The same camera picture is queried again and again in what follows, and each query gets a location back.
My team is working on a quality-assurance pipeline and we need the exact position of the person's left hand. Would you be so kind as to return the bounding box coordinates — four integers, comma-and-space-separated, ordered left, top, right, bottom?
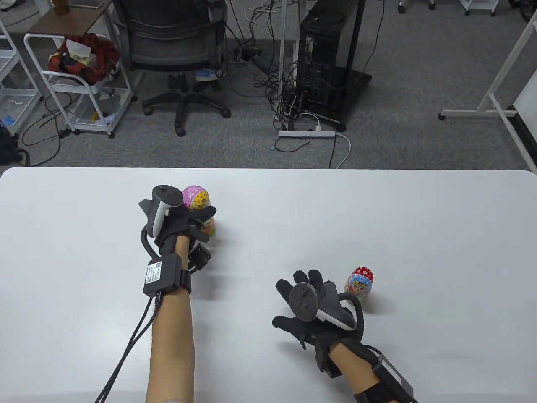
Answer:
138, 199, 217, 273

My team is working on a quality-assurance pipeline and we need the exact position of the person's right hand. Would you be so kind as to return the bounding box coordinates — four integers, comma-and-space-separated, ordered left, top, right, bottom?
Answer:
273, 270, 365, 378

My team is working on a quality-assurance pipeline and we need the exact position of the large pink Russian doll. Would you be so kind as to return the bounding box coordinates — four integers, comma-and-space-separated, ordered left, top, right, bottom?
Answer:
181, 185, 217, 238

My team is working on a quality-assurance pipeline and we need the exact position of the red blue Russian doll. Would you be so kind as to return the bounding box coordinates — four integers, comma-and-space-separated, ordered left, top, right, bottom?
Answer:
344, 266, 374, 301

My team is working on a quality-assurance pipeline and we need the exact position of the person's left forearm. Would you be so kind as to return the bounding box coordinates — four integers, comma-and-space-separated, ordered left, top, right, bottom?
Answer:
145, 235, 196, 403

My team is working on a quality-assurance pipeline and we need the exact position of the person's right forearm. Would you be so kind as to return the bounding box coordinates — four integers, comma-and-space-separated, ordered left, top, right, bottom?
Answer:
327, 342, 382, 403

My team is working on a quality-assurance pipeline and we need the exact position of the grey hand controller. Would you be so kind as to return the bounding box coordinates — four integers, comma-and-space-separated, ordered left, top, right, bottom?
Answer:
138, 185, 184, 257
289, 281, 364, 337

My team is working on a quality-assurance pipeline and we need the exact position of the white power strip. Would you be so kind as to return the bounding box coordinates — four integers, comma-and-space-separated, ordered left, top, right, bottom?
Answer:
278, 130, 336, 139

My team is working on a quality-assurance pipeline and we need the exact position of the white rolling cart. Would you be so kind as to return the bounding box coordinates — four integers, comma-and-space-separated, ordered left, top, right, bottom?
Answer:
24, 33, 139, 139

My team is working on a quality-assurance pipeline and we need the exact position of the black office chair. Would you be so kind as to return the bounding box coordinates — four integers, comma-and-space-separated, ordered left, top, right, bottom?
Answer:
112, 0, 231, 137

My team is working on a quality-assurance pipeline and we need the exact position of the black power brick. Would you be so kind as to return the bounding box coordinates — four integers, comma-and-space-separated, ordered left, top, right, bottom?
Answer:
233, 47, 263, 63

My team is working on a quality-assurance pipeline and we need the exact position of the red orange fabric bag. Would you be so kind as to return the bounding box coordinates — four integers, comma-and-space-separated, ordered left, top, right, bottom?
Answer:
47, 33, 120, 84

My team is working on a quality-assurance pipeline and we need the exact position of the white metal pole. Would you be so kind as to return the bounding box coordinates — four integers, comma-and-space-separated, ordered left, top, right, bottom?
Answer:
275, 0, 291, 131

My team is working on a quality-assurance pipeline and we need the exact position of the black backpack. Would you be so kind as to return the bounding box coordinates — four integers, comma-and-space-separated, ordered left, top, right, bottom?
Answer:
0, 125, 31, 166

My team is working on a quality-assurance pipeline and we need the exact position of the white shelf unit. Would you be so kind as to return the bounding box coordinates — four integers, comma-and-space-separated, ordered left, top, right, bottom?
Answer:
0, 19, 43, 137

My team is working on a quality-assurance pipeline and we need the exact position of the white paper sheet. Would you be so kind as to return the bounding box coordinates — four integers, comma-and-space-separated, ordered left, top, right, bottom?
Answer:
65, 39, 94, 59

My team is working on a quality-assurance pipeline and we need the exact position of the black metal stand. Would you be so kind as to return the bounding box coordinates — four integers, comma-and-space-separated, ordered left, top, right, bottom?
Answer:
336, 0, 373, 131

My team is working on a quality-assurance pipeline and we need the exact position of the black computer tower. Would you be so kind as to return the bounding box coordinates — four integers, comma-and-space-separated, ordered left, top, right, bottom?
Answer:
294, 8, 349, 131

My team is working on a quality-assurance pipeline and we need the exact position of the wooden side table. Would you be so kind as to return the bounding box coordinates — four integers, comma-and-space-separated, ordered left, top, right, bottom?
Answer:
27, 0, 117, 36

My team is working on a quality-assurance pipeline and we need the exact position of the white board panel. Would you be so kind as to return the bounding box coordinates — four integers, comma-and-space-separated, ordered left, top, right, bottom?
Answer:
506, 71, 537, 168

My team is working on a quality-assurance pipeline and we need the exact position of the black wheeled base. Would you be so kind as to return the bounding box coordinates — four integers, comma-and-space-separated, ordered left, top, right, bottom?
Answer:
508, 0, 537, 22

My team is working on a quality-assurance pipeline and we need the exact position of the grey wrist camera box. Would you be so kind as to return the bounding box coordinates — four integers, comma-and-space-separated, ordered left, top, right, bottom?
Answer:
371, 355, 416, 403
143, 254, 184, 297

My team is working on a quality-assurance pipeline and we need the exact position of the thin cable with blue disc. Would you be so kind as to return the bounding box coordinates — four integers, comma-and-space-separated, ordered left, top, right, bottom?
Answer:
272, 140, 312, 153

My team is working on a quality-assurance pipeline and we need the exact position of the white floor cable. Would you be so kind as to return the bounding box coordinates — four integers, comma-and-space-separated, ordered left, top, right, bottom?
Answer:
334, 133, 352, 169

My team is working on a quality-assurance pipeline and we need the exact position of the black floor cable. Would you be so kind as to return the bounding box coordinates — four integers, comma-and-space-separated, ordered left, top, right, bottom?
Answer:
21, 90, 73, 167

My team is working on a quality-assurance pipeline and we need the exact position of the tangle of black cables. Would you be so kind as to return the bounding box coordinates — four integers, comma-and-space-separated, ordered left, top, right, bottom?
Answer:
224, 0, 302, 131

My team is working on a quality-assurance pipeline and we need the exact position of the white metal frame stand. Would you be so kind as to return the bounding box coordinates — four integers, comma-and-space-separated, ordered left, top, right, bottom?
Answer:
438, 12, 537, 173

